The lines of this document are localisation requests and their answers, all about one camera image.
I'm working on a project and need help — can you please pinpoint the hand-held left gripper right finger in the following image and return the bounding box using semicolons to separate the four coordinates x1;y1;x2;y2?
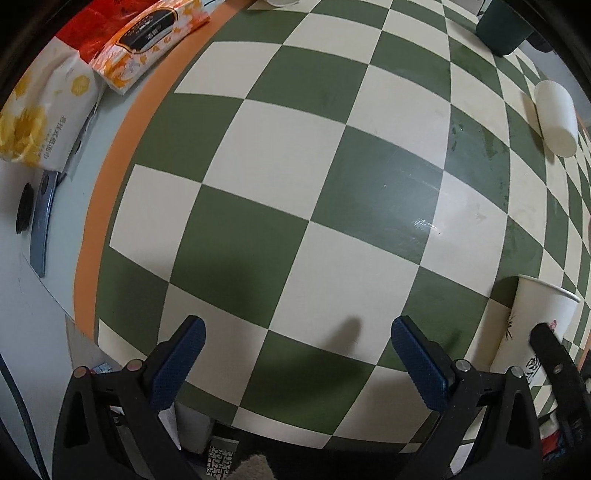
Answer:
390;316;542;480

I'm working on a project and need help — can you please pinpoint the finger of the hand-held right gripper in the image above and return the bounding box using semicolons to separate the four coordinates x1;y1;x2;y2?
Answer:
529;323;591;445

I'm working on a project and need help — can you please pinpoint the plain white paper cup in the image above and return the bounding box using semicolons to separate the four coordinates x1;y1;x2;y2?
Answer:
534;80;579;158

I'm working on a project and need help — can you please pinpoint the green white checkered mat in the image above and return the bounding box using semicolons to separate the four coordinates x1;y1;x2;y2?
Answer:
74;0;591;455

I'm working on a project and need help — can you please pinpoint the grey curved handle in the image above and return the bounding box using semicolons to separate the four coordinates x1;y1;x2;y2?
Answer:
29;170;64;278

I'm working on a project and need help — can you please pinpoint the black white patterned box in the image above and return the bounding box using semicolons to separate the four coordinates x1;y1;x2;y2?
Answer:
207;442;237;480

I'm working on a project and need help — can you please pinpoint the orange white tissue pack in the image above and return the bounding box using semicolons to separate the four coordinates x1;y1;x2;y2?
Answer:
89;0;214;97

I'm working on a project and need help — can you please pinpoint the beige fluffy cloth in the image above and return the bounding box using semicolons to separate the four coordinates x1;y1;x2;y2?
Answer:
230;454;274;480

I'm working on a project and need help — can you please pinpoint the white printed paper cup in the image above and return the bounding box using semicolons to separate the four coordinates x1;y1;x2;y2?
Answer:
489;274;581;416

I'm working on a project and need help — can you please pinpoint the red plastic packet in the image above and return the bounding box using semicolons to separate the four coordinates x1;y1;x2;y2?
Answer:
54;0;160;65

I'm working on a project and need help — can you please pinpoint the black cable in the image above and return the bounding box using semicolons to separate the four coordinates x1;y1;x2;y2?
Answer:
0;354;51;480

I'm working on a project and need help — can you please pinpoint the dark green cup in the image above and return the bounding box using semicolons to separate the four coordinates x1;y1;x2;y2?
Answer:
476;0;537;56

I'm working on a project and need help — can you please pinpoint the black round disc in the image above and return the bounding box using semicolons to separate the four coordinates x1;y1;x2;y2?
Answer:
16;182;36;234

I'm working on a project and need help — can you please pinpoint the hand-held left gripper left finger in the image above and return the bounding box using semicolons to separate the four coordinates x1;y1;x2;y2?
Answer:
53;315;206;480

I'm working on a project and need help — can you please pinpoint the white yellow tissue pack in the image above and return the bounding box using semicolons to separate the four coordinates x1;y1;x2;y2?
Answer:
0;37;105;169

